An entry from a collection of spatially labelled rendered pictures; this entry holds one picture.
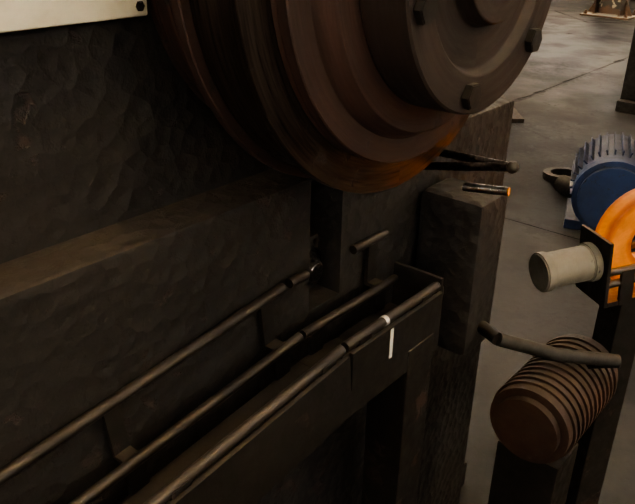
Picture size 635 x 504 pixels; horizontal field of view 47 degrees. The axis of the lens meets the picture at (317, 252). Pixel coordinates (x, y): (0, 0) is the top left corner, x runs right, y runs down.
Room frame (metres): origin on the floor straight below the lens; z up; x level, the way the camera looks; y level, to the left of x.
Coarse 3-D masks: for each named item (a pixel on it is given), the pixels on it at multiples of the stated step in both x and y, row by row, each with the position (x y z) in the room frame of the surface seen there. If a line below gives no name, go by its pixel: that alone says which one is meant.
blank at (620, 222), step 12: (612, 204) 1.00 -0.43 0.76; (624, 204) 0.98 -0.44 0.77; (612, 216) 0.98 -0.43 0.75; (624, 216) 0.97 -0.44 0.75; (600, 228) 0.98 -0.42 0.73; (612, 228) 0.97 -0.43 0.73; (624, 228) 0.97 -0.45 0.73; (612, 240) 0.97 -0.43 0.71; (624, 240) 0.97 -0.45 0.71; (624, 252) 0.97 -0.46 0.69; (612, 264) 0.97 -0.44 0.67; (624, 264) 0.97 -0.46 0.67; (612, 276) 0.97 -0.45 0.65
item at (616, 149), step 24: (600, 144) 2.75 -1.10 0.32; (624, 144) 2.68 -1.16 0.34; (576, 168) 2.71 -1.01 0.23; (600, 168) 2.52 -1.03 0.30; (624, 168) 2.49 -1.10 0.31; (576, 192) 2.54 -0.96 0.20; (600, 192) 2.50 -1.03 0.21; (624, 192) 2.47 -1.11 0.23; (576, 216) 2.54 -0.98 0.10; (600, 216) 2.49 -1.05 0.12
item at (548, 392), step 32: (608, 352) 0.97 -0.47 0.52; (512, 384) 0.88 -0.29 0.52; (544, 384) 0.86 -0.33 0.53; (576, 384) 0.87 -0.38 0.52; (608, 384) 0.92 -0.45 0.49; (512, 416) 0.85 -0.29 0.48; (544, 416) 0.82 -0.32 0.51; (576, 416) 0.83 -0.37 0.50; (512, 448) 0.84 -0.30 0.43; (544, 448) 0.81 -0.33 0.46; (576, 448) 0.88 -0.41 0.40; (512, 480) 0.87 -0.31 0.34; (544, 480) 0.84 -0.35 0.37
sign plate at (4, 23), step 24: (0, 0) 0.55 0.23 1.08; (24, 0) 0.57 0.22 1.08; (48, 0) 0.58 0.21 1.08; (72, 0) 0.60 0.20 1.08; (96, 0) 0.61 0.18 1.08; (120, 0) 0.63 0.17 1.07; (144, 0) 0.65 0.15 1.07; (0, 24) 0.55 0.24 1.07; (24, 24) 0.56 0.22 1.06; (48, 24) 0.58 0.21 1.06; (72, 24) 0.60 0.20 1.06
